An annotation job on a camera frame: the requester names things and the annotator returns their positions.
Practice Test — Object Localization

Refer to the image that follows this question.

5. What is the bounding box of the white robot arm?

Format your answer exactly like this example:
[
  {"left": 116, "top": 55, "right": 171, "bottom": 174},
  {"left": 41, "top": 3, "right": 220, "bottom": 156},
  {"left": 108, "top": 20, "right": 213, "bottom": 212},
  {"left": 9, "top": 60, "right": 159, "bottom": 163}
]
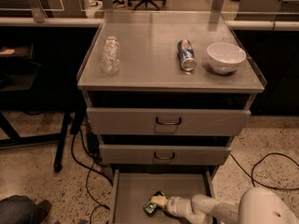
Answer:
[{"left": 150, "top": 187, "right": 299, "bottom": 224}]

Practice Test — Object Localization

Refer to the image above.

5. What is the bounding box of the grey drawer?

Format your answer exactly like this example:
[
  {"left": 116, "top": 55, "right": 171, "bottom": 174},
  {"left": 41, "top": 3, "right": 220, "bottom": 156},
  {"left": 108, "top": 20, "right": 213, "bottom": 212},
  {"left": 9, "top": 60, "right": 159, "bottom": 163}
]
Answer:
[
  {"left": 87, "top": 107, "right": 250, "bottom": 136},
  {"left": 100, "top": 145, "right": 231, "bottom": 165},
  {"left": 108, "top": 170, "right": 215, "bottom": 224}
]

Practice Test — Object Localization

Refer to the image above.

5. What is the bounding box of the black table frame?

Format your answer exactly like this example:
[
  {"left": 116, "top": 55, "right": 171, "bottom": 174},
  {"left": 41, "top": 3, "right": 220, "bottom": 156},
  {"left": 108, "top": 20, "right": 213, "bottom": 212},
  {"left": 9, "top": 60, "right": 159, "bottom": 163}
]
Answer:
[{"left": 0, "top": 44, "right": 86, "bottom": 173}]

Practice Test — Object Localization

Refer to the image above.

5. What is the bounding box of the person foot white sneaker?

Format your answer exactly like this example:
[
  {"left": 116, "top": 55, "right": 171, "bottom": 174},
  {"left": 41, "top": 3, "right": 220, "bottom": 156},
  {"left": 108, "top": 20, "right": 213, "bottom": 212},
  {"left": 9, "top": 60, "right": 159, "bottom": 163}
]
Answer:
[{"left": 112, "top": 0, "right": 125, "bottom": 8}]

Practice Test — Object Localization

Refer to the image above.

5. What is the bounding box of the grey drawer cabinet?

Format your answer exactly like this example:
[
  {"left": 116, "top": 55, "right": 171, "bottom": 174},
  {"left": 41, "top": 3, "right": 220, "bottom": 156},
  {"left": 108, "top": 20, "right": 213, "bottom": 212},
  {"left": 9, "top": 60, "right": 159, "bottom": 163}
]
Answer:
[{"left": 76, "top": 10, "right": 267, "bottom": 173}]

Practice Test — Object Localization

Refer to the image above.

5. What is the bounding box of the black floor cable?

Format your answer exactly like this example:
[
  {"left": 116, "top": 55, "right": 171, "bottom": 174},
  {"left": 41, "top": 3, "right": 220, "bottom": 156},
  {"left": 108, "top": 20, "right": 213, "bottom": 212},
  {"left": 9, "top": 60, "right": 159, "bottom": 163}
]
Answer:
[
  {"left": 70, "top": 121, "right": 114, "bottom": 224},
  {"left": 229, "top": 152, "right": 299, "bottom": 192}
]

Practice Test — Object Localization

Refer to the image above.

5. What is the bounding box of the black power adapter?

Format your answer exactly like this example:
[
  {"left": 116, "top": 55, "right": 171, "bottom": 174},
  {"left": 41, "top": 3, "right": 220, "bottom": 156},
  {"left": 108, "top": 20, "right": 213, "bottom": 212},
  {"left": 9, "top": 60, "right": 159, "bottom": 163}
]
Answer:
[{"left": 86, "top": 132, "right": 99, "bottom": 154}]

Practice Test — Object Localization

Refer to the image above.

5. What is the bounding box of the middle grey drawer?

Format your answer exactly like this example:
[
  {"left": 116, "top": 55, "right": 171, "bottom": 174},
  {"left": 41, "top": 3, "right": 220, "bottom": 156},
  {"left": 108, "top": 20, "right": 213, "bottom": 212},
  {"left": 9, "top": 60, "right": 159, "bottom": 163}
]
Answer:
[{"left": 100, "top": 145, "right": 231, "bottom": 165}]

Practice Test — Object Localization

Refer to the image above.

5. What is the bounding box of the top grey drawer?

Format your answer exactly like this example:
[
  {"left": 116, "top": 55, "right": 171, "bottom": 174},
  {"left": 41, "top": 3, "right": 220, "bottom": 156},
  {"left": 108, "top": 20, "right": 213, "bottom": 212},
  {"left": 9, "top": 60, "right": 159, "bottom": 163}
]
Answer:
[{"left": 87, "top": 107, "right": 250, "bottom": 136}]

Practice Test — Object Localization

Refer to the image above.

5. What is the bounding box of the black floor cable left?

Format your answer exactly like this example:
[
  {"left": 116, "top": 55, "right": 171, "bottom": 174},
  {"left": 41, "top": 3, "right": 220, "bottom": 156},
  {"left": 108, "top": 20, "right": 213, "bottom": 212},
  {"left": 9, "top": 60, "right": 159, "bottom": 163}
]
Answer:
[{"left": 70, "top": 121, "right": 114, "bottom": 224}]

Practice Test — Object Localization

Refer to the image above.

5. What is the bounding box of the blue soda can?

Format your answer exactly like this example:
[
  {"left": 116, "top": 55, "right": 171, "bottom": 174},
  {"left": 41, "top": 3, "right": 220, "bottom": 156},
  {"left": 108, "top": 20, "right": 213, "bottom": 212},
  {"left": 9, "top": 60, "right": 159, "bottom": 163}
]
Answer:
[{"left": 178, "top": 39, "right": 196, "bottom": 72}]

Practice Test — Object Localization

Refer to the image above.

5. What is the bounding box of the green soda can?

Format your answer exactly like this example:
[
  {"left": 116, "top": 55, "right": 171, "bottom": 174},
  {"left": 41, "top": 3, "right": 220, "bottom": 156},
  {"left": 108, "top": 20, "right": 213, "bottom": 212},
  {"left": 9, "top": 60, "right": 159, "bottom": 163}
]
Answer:
[{"left": 143, "top": 190, "right": 165, "bottom": 217}]

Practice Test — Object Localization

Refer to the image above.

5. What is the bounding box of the black floor cable right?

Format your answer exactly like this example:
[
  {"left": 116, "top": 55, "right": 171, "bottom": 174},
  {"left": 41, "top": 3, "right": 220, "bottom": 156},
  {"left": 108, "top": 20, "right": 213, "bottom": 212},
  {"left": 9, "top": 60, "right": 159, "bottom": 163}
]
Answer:
[{"left": 229, "top": 152, "right": 299, "bottom": 192}]

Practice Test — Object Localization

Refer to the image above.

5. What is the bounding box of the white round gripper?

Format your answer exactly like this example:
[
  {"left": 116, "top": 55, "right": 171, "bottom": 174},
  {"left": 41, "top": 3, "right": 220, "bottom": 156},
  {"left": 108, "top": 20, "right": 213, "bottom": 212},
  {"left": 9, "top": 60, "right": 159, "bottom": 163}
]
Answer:
[{"left": 150, "top": 196, "right": 193, "bottom": 218}]

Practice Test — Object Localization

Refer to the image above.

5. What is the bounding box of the bottom grey drawer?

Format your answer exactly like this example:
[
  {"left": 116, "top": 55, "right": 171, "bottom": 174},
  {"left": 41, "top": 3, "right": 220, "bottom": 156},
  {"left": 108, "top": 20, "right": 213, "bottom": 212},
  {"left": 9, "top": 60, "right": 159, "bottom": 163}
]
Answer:
[{"left": 108, "top": 170, "right": 215, "bottom": 224}]

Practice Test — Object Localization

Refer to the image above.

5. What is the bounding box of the white ceramic bowl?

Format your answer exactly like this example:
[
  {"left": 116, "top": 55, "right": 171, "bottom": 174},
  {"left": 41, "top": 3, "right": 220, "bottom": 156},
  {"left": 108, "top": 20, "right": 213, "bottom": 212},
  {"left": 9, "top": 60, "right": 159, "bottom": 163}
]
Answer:
[{"left": 206, "top": 43, "right": 247, "bottom": 74}]

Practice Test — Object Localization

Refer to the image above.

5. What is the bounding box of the brown shoe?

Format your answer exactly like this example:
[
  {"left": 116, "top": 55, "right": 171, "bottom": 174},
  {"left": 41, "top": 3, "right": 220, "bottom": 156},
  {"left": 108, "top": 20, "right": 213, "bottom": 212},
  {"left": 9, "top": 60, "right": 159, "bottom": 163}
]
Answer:
[{"left": 36, "top": 200, "right": 51, "bottom": 224}]

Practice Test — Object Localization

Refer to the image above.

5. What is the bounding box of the clear plastic bottle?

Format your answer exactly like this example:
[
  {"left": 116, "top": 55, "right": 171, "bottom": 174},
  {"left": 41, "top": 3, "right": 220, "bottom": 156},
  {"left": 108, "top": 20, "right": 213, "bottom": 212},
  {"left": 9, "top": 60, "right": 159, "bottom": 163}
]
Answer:
[{"left": 101, "top": 36, "right": 121, "bottom": 74}]

